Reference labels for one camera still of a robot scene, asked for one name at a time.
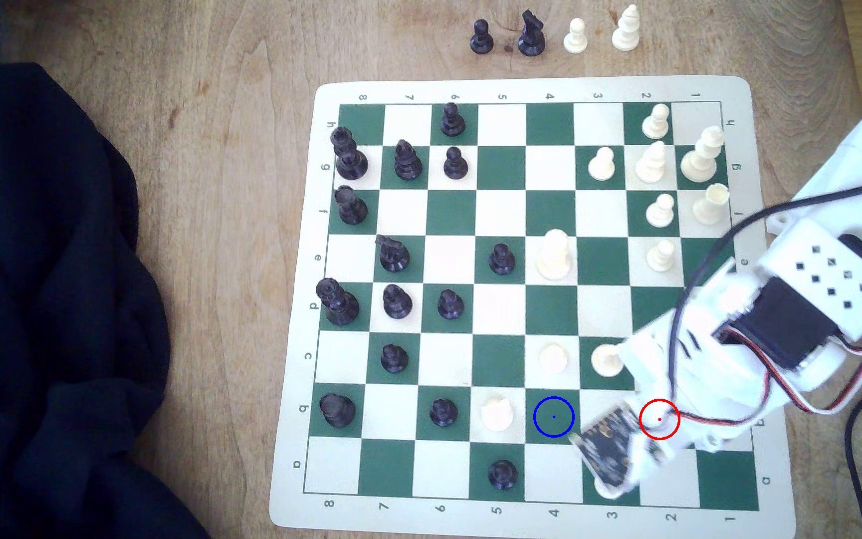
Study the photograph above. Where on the white pawn row b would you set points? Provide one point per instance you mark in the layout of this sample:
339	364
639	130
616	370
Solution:
497	413

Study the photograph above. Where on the bare camera circuit board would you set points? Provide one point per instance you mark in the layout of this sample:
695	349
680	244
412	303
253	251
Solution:
607	449

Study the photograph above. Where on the white chess queen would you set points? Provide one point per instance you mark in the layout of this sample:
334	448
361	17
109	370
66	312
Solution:
554	254

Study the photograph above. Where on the black chess pawn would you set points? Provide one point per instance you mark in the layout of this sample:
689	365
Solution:
453	120
443	412
481	37
456	163
503	474
394	358
501	259
450	304

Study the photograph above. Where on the white chess bishop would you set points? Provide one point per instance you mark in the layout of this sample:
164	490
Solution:
626	28
651	162

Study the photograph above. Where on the black chess knight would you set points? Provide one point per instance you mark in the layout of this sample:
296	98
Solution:
393	253
531	34

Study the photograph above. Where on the black chess bishop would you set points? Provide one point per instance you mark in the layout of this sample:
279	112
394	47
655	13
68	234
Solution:
407	160
396	301

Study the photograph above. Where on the black chess queen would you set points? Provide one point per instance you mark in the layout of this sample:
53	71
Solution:
337	301

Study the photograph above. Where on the white chess pawn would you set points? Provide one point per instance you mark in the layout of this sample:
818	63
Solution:
607	360
601	164
661	255
655	121
553	359
575	36
660	211
609	490

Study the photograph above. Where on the green and white chess mat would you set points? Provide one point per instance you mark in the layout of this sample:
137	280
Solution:
450	213

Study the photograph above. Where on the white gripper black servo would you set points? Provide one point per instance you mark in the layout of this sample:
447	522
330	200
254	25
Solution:
646	456

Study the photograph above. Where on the black cloth garment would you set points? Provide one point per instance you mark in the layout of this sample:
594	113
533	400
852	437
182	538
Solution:
42	299

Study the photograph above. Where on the white chess rook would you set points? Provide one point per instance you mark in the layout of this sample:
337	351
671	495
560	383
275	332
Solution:
711	203

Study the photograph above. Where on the black chess rook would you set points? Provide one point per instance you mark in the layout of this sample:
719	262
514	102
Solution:
350	205
337	410

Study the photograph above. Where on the white chess king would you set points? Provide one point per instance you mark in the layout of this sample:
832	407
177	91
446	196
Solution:
703	153

